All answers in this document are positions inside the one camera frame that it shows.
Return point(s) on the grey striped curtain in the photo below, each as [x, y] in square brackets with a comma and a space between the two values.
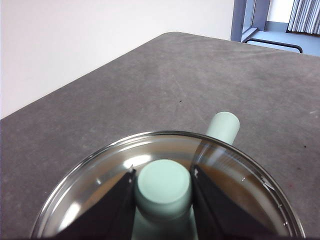
[305, 15]

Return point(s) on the black metal bar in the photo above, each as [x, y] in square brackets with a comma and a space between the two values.
[275, 43]

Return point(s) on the small green steamer pot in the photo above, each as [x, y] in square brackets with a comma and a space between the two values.
[222, 125]

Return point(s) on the glass lid with green knob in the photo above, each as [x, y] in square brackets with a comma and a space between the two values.
[163, 182]

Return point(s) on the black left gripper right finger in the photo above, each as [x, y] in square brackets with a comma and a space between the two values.
[220, 215]

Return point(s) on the blue-grey window frame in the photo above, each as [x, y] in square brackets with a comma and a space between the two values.
[238, 20]

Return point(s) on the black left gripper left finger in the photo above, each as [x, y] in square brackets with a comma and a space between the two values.
[110, 215]

